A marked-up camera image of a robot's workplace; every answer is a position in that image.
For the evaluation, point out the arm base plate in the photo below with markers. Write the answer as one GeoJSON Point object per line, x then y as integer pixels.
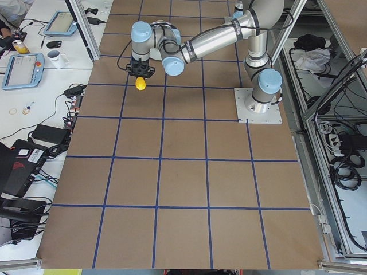
{"type": "Point", "coordinates": [228, 20]}
{"type": "Point", "coordinates": [251, 112]}

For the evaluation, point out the yellow corn cob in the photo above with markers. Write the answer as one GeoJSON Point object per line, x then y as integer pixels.
{"type": "Point", "coordinates": [140, 83]}

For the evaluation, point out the black laptop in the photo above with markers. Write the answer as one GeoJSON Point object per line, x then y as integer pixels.
{"type": "Point", "coordinates": [19, 165]}

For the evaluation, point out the white power strip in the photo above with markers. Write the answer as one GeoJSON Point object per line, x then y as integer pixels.
{"type": "Point", "coordinates": [335, 145]}

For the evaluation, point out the white mug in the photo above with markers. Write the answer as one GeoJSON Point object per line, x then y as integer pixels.
{"type": "Point", "coordinates": [58, 59]}

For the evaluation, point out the far blue teach pendant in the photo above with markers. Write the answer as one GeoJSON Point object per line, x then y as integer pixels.
{"type": "Point", "coordinates": [61, 24]}

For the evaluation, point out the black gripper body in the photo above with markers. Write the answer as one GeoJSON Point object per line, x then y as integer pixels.
{"type": "Point", "coordinates": [142, 74]}

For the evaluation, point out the aluminium frame post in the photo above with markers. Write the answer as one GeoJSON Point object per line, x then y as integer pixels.
{"type": "Point", "coordinates": [76, 9]}

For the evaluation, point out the yellow drink can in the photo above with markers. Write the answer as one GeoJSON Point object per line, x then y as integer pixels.
{"type": "Point", "coordinates": [20, 47]}

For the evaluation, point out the blue teach pendant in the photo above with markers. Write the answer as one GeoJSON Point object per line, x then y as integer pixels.
{"type": "Point", "coordinates": [61, 24]}
{"type": "Point", "coordinates": [23, 71]}

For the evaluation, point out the person hand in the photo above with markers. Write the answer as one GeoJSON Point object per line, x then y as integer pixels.
{"type": "Point", "coordinates": [5, 32]}

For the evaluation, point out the red black power strip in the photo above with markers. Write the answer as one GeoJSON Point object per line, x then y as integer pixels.
{"type": "Point", "coordinates": [73, 108]}

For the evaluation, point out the black cloth bundle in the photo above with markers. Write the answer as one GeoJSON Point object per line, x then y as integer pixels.
{"type": "Point", "coordinates": [310, 42]}

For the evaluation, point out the large black power brick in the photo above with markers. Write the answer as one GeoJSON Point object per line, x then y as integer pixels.
{"type": "Point", "coordinates": [50, 134]}

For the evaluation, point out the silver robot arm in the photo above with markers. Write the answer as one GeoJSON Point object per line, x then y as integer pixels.
{"type": "Point", "coordinates": [253, 24]}
{"type": "Point", "coordinates": [239, 8]}

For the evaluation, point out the black power adapter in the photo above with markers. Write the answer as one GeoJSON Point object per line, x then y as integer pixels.
{"type": "Point", "coordinates": [75, 90]}

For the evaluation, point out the near blue teach pendant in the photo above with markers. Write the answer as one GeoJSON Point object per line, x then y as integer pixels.
{"type": "Point", "coordinates": [23, 71]}

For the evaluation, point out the white crumpled cloth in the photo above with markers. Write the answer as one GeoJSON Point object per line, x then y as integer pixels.
{"type": "Point", "coordinates": [314, 61]}

